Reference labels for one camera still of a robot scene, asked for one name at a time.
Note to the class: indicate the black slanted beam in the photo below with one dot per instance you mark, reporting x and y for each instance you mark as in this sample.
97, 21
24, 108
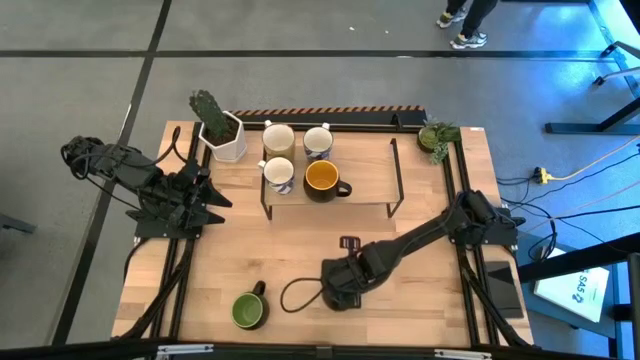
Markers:
575, 260

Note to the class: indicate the green mug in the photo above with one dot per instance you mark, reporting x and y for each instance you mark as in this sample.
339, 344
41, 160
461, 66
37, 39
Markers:
247, 310

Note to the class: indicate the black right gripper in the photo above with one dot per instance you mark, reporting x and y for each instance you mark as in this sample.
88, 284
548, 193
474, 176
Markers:
350, 275

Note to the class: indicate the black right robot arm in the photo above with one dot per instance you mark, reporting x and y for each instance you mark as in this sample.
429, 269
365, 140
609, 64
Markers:
415, 235

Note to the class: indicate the white mug with blue flowers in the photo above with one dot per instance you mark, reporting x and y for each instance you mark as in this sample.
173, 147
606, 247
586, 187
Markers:
318, 142

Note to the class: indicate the small green potted succulent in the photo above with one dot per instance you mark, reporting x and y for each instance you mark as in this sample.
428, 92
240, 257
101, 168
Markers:
437, 137

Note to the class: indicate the person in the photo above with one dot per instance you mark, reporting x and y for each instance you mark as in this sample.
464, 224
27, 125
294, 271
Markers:
475, 15

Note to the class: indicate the white mug with blue stripes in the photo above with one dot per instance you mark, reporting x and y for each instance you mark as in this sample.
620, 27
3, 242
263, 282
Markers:
278, 172

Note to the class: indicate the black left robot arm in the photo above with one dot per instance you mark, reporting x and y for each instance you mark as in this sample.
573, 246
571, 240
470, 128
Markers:
120, 170

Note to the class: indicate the green cactus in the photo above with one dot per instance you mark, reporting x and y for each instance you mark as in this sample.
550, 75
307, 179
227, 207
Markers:
210, 115

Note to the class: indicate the white hexagonal plant pot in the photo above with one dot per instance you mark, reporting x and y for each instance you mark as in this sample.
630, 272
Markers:
231, 150

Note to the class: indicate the white printed box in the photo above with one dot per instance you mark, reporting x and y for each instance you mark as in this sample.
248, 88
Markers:
565, 295

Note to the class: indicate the black diagonal frame strut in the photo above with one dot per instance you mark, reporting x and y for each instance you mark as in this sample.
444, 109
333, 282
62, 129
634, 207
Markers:
500, 320

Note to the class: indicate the black mug yellow inside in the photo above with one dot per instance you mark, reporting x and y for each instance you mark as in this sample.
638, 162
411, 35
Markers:
321, 177

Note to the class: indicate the black overhead frame beam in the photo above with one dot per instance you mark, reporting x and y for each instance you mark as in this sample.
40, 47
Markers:
300, 352

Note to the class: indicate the black metal frame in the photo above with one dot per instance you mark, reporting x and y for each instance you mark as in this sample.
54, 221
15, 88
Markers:
145, 307

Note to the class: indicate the black flat tablet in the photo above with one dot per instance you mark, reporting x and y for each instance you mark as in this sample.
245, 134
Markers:
502, 290

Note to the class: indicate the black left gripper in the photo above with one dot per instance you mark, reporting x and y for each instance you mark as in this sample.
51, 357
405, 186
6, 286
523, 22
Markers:
187, 197

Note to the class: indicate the yellow power plug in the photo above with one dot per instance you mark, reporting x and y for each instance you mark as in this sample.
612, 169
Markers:
542, 175

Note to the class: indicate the black aluminium frame rail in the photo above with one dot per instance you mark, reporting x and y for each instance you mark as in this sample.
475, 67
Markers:
154, 325
490, 320
174, 325
467, 320

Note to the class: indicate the person's shoe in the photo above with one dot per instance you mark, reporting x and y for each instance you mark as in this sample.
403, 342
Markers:
452, 19
469, 41

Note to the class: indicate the black desk frame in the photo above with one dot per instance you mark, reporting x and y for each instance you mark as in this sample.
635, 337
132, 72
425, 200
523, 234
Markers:
590, 128

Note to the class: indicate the beige mug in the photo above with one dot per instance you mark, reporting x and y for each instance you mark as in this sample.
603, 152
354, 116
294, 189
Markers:
278, 140

